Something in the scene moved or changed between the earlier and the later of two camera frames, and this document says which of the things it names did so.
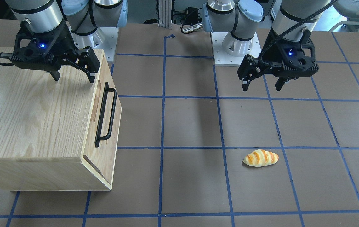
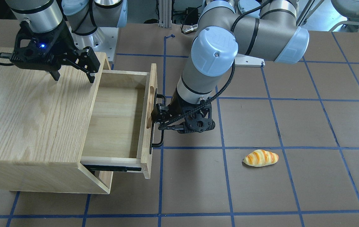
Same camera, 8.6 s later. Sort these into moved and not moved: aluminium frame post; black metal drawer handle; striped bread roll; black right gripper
Moved: black metal drawer handle
Not moved: striped bread roll; aluminium frame post; black right gripper
